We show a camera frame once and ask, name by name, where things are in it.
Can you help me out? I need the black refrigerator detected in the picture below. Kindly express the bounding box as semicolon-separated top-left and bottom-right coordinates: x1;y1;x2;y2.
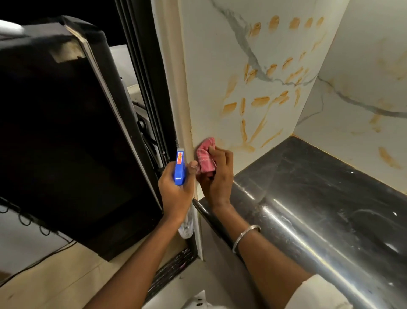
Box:
0;16;164;261

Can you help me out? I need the black floor cable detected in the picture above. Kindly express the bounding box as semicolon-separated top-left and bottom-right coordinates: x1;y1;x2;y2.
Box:
0;240;78;287

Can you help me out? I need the person's left hand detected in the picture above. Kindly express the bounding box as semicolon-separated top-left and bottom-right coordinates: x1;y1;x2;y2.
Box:
157;160;199;223

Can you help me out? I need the person's right hand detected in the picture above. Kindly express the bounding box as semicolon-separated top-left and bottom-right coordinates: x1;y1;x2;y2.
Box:
196;146;234;211

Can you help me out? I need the black door frame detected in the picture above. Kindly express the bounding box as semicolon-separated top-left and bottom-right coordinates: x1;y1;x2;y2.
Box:
114;0;198;305

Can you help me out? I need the pink checked cleaning cloth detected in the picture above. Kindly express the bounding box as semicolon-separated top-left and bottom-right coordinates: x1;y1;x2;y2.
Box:
195;137;217;177

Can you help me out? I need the person's left forearm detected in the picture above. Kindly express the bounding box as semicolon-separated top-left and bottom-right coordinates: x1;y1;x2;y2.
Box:
83;213;188;309

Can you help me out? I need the white handheld controller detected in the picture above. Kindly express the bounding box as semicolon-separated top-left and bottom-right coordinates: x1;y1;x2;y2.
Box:
0;20;25;36

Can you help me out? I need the person's right forearm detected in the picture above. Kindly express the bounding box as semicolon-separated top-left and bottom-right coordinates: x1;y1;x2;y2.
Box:
211;203;314;309

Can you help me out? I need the clear spray bottle blue nozzle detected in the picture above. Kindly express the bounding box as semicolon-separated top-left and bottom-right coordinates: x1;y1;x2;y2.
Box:
173;149;195;239

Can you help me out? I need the white shirt sleeve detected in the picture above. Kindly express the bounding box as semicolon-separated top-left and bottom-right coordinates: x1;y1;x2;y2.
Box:
284;274;354;309

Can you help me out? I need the silver bangle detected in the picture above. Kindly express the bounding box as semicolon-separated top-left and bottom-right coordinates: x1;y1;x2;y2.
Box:
232;225;261;254

